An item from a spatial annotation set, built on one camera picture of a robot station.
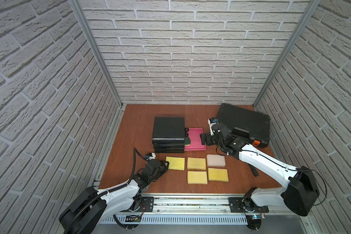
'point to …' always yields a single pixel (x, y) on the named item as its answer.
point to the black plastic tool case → (252, 126)
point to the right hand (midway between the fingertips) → (209, 133)
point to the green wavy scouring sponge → (187, 141)
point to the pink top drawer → (188, 131)
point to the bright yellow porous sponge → (176, 163)
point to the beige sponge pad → (215, 160)
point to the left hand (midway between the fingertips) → (171, 162)
